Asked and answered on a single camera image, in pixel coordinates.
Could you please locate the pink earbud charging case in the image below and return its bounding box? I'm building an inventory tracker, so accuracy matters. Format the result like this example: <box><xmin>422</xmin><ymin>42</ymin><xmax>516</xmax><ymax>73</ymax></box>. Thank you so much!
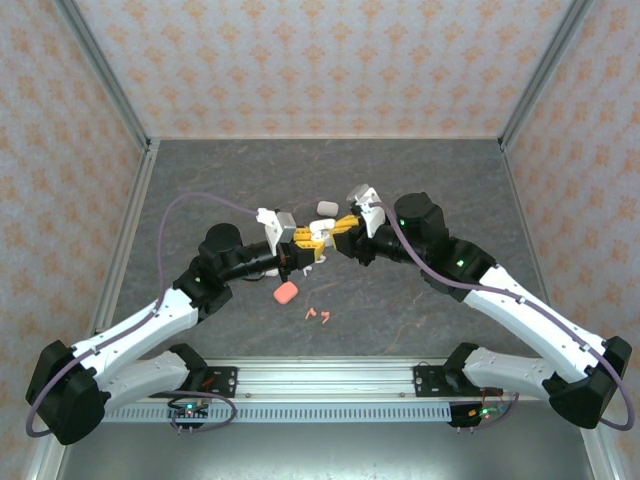
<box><xmin>273</xmin><ymin>280</ymin><xmax>300</xmax><ymax>305</ymax></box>

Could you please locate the small circuit board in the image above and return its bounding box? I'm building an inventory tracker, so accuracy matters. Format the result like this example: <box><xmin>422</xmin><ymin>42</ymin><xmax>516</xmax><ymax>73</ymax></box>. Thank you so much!
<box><xmin>449</xmin><ymin>402</ymin><xmax>509</xmax><ymax>429</ymax></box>
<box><xmin>167</xmin><ymin>402</ymin><xmax>210</xmax><ymax>431</ymax></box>

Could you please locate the grey metal sheet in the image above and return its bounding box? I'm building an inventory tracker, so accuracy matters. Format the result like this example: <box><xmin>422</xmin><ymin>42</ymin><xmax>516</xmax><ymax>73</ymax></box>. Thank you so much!
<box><xmin>57</xmin><ymin>422</ymin><xmax>596</xmax><ymax>480</ymax></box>

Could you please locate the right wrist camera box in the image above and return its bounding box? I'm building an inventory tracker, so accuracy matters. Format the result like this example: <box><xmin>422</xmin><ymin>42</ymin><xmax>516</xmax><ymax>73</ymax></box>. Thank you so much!
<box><xmin>346</xmin><ymin>183</ymin><xmax>387</xmax><ymax>240</ymax></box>

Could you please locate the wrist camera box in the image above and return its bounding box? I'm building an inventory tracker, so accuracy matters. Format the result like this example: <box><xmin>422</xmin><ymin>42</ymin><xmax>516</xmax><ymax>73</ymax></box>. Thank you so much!
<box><xmin>254</xmin><ymin>206</ymin><xmax>297</xmax><ymax>247</ymax></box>
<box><xmin>346</xmin><ymin>183</ymin><xmax>387</xmax><ymax>240</ymax></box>

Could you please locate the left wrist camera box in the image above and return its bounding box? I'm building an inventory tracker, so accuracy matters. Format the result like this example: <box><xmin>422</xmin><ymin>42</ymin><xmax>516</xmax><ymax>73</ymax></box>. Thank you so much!
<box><xmin>254</xmin><ymin>206</ymin><xmax>297</xmax><ymax>247</ymax></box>

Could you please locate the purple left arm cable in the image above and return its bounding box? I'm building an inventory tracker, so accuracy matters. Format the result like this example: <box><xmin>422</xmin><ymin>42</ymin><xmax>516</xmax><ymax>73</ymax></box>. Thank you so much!
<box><xmin>24</xmin><ymin>192</ymin><xmax>261</xmax><ymax>439</ymax></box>

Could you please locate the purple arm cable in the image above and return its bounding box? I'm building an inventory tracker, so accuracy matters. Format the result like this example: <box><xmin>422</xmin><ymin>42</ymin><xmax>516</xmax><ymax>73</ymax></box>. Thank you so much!
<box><xmin>369</xmin><ymin>199</ymin><xmax>635</xmax><ymax>432</ymax></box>
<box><xmin>24</xmin><ymin>192</ymin><xmax>261</xmax><ymax>439</ymax></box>

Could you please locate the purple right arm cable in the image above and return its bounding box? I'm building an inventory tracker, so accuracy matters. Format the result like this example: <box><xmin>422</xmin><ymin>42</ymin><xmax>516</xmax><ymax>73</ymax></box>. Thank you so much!
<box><xmin>369</xmin><ymin>199</ymin><xmax>635</xmax><ymax>432</ymax></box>

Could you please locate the aluminium table side rail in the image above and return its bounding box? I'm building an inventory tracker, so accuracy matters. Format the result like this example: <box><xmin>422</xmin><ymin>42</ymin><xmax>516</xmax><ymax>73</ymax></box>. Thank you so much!
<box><xmin>499</xmin><ymin>140</ymin><xmax>551</xmax><ymax>296</ymax></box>
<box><xmin>89</xmin><ymin>139</ymin><xmax>161</xmax><ymax>336</ymax></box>

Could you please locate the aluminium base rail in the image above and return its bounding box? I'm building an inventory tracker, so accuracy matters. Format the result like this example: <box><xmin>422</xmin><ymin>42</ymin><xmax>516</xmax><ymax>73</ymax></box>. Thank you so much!
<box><xmin>99</xmin><ymin>355</ymin><xmax>601</xmax><ymax>401</ymax></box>

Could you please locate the grey slotted cable duct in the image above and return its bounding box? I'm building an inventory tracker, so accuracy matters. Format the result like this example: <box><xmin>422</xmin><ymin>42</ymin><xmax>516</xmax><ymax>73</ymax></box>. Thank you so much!
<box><xmin>102</xmin><ymin>403</ymin><xmax>454</xmax><ymax>424</ymax></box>

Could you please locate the aluminium frame post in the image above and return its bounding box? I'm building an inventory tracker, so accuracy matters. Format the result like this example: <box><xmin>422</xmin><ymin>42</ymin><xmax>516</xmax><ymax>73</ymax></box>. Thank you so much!
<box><xmin>498</xmin><ymin>0</ymin><xmax>599</xmax><ymax>151</ymax></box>
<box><xmin>52</xmin><ymin>0</ymin><xmax>154</xmax><ymax>154</ymax></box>

